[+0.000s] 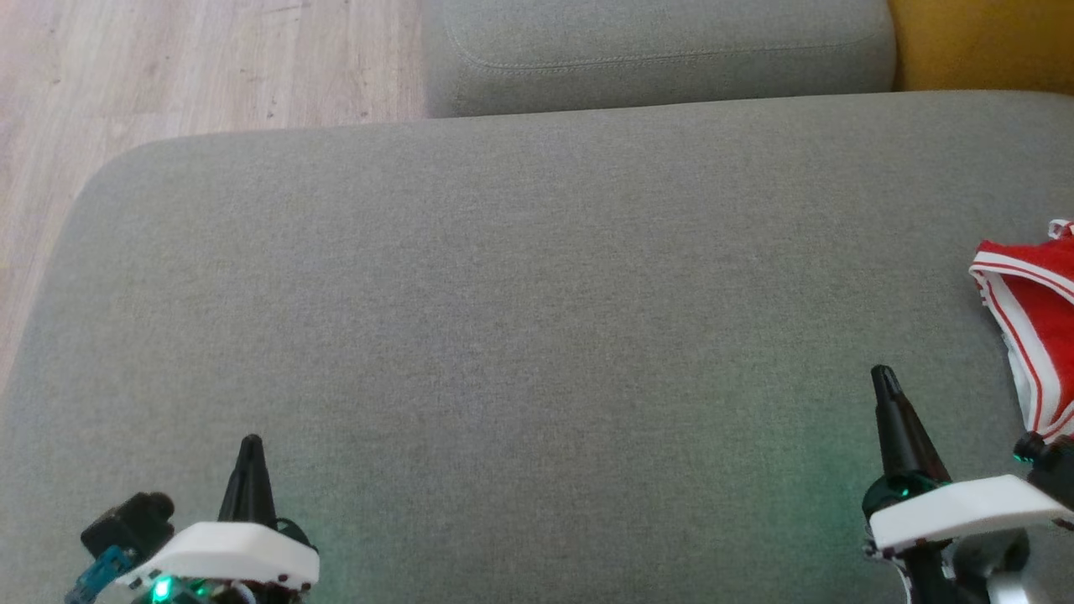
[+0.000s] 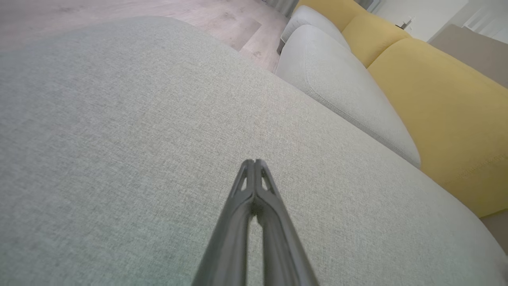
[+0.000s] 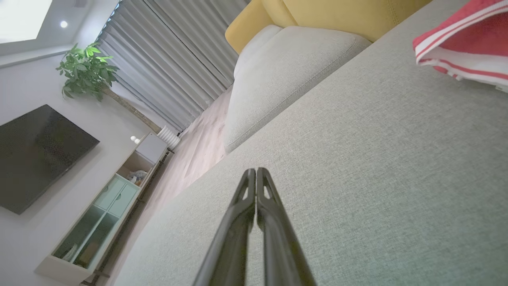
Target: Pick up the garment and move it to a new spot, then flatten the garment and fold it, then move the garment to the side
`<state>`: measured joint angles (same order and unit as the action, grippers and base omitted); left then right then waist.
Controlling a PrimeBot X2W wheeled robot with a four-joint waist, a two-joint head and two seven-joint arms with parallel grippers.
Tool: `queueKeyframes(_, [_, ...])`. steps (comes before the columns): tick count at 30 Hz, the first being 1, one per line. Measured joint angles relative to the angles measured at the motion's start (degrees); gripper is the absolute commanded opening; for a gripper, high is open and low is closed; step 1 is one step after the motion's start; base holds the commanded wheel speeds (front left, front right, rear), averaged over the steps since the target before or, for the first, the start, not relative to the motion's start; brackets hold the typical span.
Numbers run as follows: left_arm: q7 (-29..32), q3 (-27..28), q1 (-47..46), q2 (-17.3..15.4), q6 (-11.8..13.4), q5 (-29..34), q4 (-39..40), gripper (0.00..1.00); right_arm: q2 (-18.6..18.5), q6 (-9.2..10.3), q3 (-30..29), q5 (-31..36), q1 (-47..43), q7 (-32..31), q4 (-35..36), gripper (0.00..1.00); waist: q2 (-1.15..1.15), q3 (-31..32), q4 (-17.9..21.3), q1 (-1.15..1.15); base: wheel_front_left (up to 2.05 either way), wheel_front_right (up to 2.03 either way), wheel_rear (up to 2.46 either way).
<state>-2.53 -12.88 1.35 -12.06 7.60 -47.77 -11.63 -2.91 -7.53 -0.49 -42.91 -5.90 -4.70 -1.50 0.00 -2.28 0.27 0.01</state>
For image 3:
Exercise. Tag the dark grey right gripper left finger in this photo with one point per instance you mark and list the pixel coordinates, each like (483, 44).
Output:
(230, 246)

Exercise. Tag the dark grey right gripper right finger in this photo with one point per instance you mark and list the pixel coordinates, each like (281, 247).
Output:
(281, 246)

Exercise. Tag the red and white jersey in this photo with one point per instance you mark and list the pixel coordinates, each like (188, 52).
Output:
(476, 35)

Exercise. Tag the grey soft toy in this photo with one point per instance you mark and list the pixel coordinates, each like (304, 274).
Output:
(138, 178)

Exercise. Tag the grey fabric sofa seat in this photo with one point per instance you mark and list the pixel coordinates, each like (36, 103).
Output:
(377, 178)

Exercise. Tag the white ribbed plant pot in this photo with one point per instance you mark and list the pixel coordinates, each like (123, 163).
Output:
(170, 138)

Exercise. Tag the white mint television cabinet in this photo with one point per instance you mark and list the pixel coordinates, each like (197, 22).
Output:
(107, 206)

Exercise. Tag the small white ball ornament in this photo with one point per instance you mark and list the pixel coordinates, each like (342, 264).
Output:
(135, 140)

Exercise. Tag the large grey sofa cushion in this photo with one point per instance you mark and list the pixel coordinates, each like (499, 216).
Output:
(285, 79)

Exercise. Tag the grey pleated curtain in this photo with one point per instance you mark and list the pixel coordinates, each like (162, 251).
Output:
(170, 59)

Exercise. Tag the black flat screen television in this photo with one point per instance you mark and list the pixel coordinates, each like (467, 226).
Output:
(39, 159)

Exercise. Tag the green leafy indoor plant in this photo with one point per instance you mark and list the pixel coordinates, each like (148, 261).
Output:
(87, 71)

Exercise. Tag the yellow sofa section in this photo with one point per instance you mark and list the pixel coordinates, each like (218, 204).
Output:
(337, 16)

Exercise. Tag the small round ceiling spotlight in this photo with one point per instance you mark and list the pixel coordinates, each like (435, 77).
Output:
(63, 24)

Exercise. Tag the bright ceiling light panel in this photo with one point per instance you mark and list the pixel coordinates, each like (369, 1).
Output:
(20, 18)

